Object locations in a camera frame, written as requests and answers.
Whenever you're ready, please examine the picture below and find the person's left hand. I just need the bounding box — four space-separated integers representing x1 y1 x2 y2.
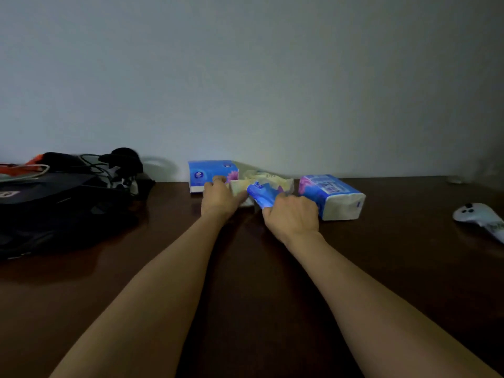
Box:
201 175 249 221

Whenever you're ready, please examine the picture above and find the person's right hand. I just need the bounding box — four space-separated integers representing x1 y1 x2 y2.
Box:
261 192 320 245

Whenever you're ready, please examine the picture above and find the blue boxy tissue pack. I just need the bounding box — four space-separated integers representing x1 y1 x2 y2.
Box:
188 160 240 193

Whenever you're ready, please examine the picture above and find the pale yellow soft pack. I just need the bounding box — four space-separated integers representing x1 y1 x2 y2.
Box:
229 170 295 207

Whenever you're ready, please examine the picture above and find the blue white-ended tissue pack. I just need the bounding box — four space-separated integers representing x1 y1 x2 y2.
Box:
298 174 367 222

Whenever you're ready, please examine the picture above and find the person's right forearm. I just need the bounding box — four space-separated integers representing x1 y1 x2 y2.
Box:
283 232 501 378

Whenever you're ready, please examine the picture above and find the person's left forearm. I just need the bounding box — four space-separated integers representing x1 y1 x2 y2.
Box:
49 214 233 378

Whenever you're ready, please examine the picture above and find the black bag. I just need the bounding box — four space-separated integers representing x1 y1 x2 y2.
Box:
0 171 156 260

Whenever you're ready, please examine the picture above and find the small black pouch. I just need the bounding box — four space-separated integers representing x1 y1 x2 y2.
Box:
41 152 81 172

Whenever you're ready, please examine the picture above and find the white handheld controller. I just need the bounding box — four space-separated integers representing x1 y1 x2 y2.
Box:
451 202 504 245

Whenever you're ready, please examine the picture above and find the white cable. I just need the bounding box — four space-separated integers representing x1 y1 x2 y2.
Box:
0 164 51 182

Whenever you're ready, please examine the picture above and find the orange strap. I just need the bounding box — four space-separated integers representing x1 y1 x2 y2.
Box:
0 154 44 176

